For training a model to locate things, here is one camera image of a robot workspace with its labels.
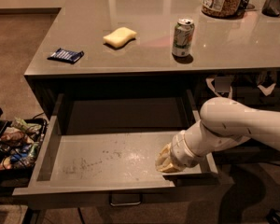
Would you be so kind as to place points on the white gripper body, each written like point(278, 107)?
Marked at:
point(179, 152)

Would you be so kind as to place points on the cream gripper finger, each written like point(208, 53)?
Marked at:
point(166, 162)

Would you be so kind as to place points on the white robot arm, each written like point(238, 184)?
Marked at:
point(223, 124)

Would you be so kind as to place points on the grey drawer cabinet counter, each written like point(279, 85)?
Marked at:
point(247, 43)

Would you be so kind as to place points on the black white snack bag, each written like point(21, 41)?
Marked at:
point(220, 86)

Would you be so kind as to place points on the green white soda can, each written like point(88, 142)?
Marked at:
point(183, 34)

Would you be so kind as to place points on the yellow sponge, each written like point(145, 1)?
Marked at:
point(120, 37)

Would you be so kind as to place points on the blue snack wrapper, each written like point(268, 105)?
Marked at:
point(66, 56)

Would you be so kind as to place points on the black tray of snacks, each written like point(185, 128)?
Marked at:
point(20, 142)

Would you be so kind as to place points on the black cart frame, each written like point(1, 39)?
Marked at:
point(10, 181)

